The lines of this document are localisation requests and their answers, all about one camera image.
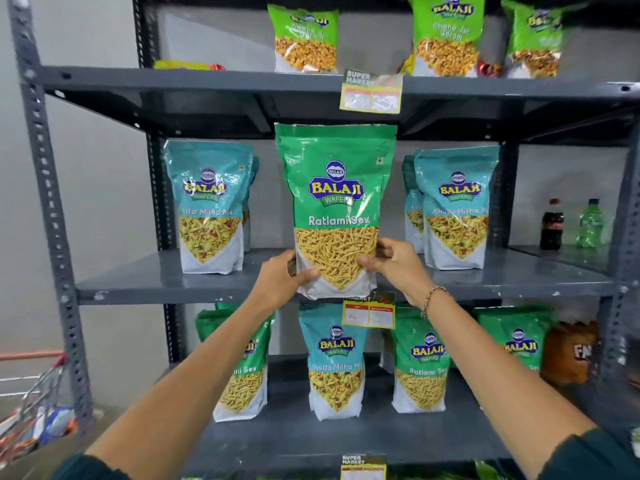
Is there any dark green left sleeve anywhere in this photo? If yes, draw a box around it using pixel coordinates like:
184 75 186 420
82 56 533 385
50 453 132 480

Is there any person's right hand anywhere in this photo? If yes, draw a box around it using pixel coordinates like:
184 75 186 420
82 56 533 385
357 237 437 309

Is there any person's left forearm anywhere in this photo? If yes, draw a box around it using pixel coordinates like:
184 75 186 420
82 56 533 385
84 294 279 468

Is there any yellow shelf price tag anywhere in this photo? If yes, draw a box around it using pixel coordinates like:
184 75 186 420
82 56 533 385
339 69 404 115
342 293 396 330
340 454 387 480

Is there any orange soda bottle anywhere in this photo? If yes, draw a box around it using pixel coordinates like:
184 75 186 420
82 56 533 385
541 321 600 387

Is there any flat yellow packet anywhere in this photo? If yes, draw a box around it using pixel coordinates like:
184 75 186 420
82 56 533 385
153 59 212 72

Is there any dark cola bottle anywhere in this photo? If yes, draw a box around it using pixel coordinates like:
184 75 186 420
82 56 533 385
539 198 565 251

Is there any dark green right sleeve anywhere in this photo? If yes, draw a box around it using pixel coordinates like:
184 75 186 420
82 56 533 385
537 428 640 480

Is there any large green snack pouch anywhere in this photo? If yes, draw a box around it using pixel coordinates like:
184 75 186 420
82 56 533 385
274 123 398 301

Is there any teal snack pouch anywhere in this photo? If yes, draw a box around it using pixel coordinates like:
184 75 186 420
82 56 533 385
163 140 255 276
242 155 260 253
413 146 500 271
298 303 370 422
402 154 426 255

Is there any light green snack packet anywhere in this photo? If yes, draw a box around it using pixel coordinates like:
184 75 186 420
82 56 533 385
501 0 577 80
267 3 340 75
406 0 486 78

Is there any metal shopping cart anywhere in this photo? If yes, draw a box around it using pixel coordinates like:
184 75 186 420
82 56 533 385
0 350 81 468

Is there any dark green sleeve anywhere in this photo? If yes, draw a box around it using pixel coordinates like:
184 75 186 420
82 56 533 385
537 428 640 480
50 453 132 480

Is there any beaded wrist bracelet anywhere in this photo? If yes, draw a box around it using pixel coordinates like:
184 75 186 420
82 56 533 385
420 286 449 319

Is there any grey metal shelf rack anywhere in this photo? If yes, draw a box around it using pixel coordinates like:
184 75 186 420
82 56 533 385
507 140 640 435
7 0 640 480

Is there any green soda bottle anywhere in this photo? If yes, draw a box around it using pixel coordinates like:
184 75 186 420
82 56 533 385
575 198 605 249

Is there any person's left hand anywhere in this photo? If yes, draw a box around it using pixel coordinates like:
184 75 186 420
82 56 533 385
249 249 321 316

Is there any person's right forearm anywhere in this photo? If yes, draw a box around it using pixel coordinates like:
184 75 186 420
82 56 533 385
406 289 598 451

